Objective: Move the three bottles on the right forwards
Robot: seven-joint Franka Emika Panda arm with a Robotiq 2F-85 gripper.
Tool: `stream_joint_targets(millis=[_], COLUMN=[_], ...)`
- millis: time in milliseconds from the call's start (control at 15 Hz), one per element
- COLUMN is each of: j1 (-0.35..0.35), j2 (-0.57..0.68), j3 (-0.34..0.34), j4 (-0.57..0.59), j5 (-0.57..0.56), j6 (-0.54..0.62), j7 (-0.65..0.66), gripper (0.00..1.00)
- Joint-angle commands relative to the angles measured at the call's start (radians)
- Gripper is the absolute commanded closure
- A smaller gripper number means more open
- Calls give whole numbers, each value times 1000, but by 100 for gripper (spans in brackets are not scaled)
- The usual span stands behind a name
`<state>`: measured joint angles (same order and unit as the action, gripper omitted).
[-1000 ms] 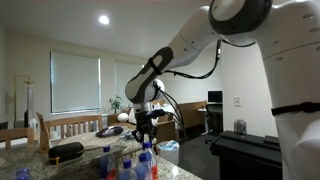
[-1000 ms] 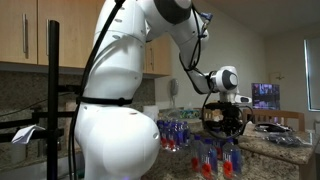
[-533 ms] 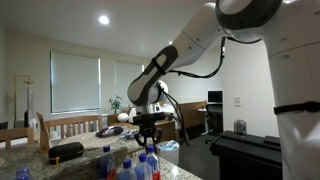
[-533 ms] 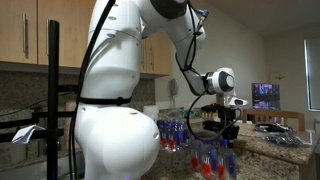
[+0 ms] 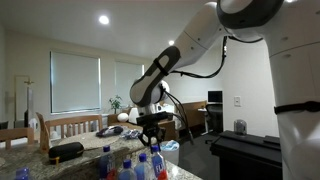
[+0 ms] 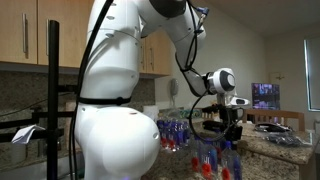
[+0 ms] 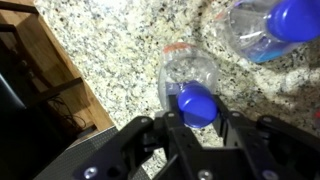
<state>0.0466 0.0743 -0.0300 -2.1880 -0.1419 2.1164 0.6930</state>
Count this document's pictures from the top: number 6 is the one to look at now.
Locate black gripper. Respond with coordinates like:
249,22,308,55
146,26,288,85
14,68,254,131
218,112,244,149

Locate Fiji water bottle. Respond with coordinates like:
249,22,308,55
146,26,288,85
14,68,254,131
220,140,243,180
213,138,225,160
199,138,218,180
190,134,202,173

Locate black soft pouch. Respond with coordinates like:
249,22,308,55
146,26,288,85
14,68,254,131
254,122,285,134

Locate wooden slatted chair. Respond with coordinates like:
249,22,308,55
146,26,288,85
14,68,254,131
241,108,306,132

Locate flat screen television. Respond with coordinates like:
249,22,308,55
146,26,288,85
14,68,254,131
251,82,281,111

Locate clear plastic bag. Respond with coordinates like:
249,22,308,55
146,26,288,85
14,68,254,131
264,132,305,148

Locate Fiji bottle multipack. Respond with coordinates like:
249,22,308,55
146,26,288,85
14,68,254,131
155,118,192,152

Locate white countertop container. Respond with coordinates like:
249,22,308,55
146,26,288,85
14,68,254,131
142,105,161,123

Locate wide white window blind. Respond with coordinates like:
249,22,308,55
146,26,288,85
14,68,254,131
303,37,320,113

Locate white folded paper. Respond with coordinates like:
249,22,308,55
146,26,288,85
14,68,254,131
10,124,46,145

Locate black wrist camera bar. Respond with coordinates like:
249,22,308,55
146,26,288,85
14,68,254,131
200,104,234,116

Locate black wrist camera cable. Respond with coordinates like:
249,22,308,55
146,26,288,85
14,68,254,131
174,0,246,143

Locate white wall phone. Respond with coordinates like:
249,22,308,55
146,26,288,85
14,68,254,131
169,77,180,99

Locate cross-shaped wall fixture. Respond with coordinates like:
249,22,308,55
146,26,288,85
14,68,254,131
274,73,286,83

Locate metal cabinet handle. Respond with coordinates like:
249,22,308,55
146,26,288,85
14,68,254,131
45,18,51,58
148,46,155,72
21,12,29,56

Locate black arm cable strap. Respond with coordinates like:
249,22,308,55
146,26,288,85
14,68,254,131
77,95,133,107

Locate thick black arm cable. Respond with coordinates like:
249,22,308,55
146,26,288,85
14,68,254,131
68,0,115,180

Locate black camera stand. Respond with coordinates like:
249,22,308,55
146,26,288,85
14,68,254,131
0,19,81,180

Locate wooden wall cabinets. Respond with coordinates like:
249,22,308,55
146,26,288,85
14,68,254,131
0,0,174,77

